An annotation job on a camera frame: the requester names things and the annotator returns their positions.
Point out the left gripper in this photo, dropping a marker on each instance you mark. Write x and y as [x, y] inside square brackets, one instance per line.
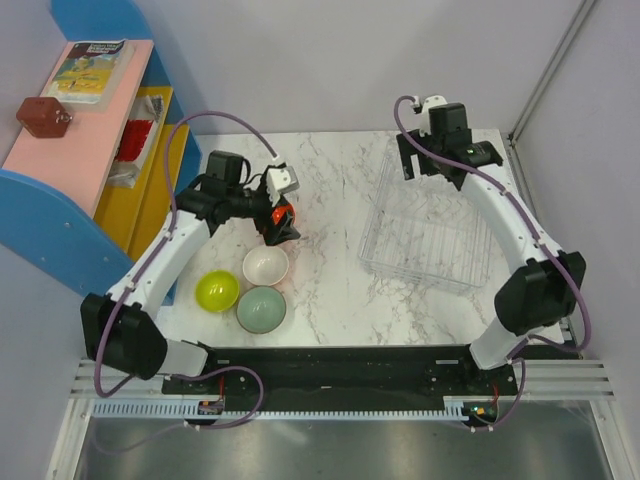
[272, 233]

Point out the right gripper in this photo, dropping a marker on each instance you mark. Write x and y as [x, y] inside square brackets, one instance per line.
[406, 149]

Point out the clear wire dish rack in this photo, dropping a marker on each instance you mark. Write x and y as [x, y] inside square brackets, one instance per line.
[423, 231]

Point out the orange bowl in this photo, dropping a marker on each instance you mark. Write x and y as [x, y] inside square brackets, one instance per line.
[283, 216]

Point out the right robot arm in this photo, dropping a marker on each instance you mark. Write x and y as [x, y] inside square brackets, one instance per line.
[545, 281]

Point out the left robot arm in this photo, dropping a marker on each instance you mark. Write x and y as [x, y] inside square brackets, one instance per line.
[119, 326]

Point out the white bowl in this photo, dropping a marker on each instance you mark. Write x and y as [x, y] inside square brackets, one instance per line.
[265, 265]

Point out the pale green bowl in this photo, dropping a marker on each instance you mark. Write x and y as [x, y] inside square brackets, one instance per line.
[261, 310]

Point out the lime green bowl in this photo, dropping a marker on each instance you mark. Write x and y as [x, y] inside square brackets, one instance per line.
[217, 291]

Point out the red white brush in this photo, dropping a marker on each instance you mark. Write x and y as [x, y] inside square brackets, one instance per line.
[137, 139]

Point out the blue pink yellow shelf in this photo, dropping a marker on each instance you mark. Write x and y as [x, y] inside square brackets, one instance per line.
[57, 211]

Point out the illustrated book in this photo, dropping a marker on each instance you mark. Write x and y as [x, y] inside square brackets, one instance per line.
[90, 73]

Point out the brown perforated box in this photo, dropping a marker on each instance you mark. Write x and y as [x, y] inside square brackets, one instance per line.
[43, 117]

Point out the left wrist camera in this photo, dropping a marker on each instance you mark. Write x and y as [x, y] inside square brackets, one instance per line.
[279, 181]

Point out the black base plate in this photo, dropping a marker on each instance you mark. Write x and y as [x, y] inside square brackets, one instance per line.
[357, 377]

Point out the aluminium corner post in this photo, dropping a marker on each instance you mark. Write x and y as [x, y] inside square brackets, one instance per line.
[561, 51]

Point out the white slotted cable duct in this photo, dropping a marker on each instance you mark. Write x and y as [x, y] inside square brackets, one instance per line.
[197, 410]

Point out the aluminium frame rail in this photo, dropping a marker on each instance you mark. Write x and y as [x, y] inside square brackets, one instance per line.
[558, 425]

